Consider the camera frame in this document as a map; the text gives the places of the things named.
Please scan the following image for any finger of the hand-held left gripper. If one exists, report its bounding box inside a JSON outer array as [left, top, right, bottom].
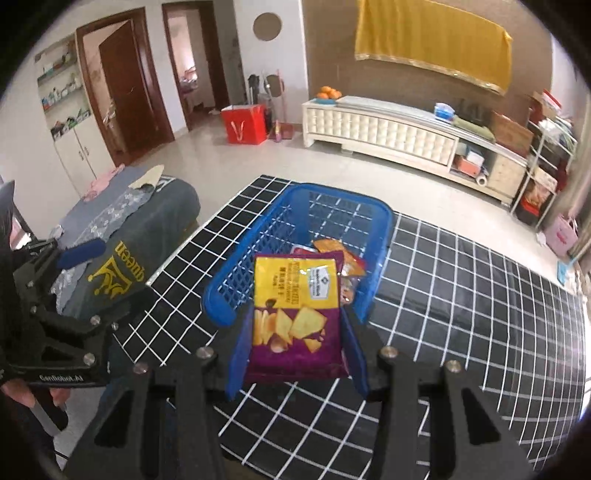
[[11, 237, 108, 288], [88, 288, 155, 337]]

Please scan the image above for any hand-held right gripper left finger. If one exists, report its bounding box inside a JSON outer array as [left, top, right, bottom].
[[65, 308, 256, 480]]

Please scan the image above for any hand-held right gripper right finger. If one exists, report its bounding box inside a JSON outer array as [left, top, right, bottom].
[[342, 308, 536, 480]]

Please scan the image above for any purple yellow chips bag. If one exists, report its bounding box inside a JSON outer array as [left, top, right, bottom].
[[244, 253, 349, 383]]

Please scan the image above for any small plain orange packet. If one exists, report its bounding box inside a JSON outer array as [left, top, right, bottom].
[[339, 251, 368, 278]]

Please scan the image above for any blue plastic basket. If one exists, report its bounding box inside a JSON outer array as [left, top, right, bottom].
[[202, 184, 394, 329]]

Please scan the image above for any person's left hand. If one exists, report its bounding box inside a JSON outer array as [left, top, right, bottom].
[[0, 383, 71, 432]]

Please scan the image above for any blue-grey floral cloth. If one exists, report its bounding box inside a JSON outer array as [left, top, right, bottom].
[[51, 166, 158, 305]]

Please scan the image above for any pink cloth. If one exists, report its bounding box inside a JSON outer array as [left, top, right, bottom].
[[83, 167, 125, 200]]

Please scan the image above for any cream cloth piece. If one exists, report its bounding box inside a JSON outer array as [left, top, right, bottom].
[[128, 165, 164, 190]]

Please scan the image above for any black white checkered tablecloth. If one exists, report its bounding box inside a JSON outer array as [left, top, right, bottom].
[[111, 174, 589, 476]]

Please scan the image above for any brown wooden door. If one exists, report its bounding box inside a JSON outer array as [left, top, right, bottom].
[[76, 21, 175, 167]]

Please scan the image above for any red paper bag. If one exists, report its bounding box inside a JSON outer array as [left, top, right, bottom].
[[221, 104, 269, 145]]

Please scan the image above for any orange box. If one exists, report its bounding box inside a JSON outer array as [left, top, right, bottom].
[[451, 154, 483, 178]]

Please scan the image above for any white tufted cabinet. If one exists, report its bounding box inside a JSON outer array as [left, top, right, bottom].
[[301, 95, 529, 206]]

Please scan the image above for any pink gift bag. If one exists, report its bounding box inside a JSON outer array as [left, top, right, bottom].
[[544, 213, 579, 258]]

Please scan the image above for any green folded cloth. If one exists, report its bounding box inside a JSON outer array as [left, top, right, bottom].
[[452, 115, 496, 141]]

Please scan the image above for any white metal shelf rack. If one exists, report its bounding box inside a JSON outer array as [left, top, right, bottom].
[[510, 90, 578, 227]]

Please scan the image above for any brown cardboard box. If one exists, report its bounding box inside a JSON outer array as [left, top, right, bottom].
[[490, 111, 535, 158]]

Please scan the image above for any yellow hanging cloth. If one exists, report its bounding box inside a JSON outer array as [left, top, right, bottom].
[[355, 0, 513, 95]]

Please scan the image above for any white wall cupboard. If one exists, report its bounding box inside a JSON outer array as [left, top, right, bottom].
[[34, 34, 116, 199]]

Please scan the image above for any brown doorway frame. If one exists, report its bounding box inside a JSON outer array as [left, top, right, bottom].
[[161, 0, 232, 132]]

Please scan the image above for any plain round wall disc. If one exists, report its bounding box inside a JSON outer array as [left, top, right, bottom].
[[253, 13, 283, 41]]

